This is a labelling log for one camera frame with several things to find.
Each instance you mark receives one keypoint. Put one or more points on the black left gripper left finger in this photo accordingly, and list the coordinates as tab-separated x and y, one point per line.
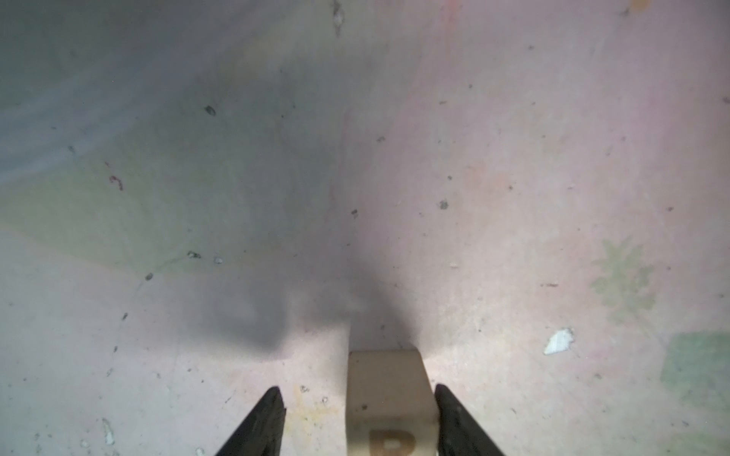
261	431

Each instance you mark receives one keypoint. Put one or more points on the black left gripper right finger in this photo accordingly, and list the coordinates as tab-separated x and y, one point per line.
459	432

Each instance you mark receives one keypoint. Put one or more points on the wooden block letter R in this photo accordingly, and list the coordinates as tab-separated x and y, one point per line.
390	406

